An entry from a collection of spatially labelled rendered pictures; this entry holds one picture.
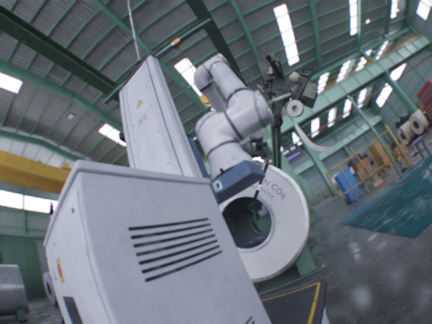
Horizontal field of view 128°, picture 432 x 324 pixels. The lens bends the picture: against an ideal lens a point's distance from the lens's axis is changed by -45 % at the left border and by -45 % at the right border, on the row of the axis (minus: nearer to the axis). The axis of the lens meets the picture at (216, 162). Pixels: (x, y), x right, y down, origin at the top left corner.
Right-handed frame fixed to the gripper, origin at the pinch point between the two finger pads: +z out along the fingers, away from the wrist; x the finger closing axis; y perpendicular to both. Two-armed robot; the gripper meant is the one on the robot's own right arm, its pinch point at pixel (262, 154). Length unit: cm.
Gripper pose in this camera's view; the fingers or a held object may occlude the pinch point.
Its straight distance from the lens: 171.0
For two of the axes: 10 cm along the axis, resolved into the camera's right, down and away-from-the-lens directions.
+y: 8.9, -1.1, -4.4
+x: 3.2, -5.3, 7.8
